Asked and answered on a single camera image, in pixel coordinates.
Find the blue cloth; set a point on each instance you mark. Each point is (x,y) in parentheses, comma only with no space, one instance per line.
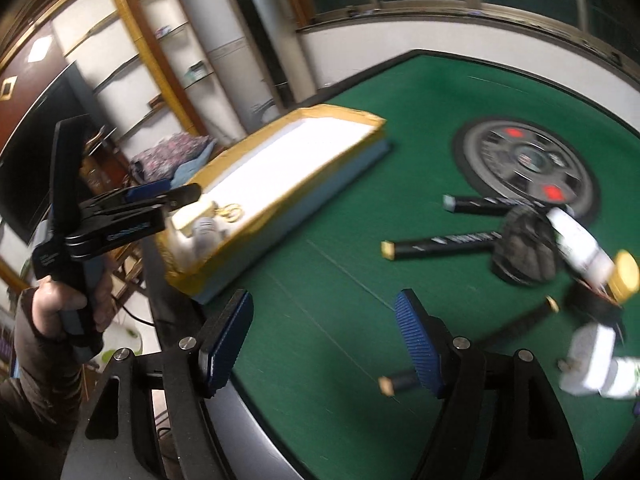
(192,170)

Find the wooden glass shelf cabinet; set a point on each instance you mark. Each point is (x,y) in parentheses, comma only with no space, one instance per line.
(125,50)

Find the white standing air conditioner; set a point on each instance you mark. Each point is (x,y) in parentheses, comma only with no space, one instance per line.
(235,35)

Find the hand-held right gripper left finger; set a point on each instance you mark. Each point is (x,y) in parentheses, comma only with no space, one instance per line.
(227,347)

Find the small grey white bottle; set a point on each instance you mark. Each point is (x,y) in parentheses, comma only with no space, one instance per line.
(207,235)

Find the black tape roll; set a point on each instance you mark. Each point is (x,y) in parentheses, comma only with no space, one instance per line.
(525,255)

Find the small white green label bottle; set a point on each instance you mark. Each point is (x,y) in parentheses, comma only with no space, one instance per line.
(627,377)

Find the round table control panel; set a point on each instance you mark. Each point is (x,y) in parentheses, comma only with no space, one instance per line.
(500,155)

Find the yellow taped white foam box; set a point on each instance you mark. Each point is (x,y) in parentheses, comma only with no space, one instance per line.
(280,160)

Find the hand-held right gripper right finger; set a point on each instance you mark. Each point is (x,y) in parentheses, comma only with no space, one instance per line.
(417,347)

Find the black television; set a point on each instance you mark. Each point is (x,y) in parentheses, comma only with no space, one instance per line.
(35,150)

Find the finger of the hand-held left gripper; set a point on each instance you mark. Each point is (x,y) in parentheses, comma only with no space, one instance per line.
(145,193)
(182,195)

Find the yellow lidded jar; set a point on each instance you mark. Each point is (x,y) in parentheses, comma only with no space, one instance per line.
(625,275)

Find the person's left forearm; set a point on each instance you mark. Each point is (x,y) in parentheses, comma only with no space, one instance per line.
(35,390)

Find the black marker pen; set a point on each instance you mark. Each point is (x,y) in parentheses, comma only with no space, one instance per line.
(490,204)
(440,244)
(500,332)

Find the floral cloth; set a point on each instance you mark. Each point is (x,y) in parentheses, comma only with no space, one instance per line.
(167,152)

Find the person's left hand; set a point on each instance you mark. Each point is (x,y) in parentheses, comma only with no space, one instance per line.
(50,305)

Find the large white green label bottle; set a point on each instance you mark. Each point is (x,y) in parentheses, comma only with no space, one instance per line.
(575,240)

